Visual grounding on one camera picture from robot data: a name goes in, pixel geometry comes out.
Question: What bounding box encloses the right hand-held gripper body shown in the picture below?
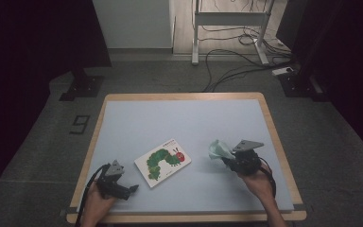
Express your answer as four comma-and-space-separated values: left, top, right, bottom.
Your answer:
230, 139, 265, 176

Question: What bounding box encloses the person's right hand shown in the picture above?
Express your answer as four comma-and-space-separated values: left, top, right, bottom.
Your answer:
238, 166, 276, 203

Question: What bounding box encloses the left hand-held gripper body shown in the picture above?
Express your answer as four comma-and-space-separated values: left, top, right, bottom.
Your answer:
95, 159, 130, 201

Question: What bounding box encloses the person's left hand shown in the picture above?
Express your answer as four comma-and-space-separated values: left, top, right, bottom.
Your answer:
84, 182, 118, 218

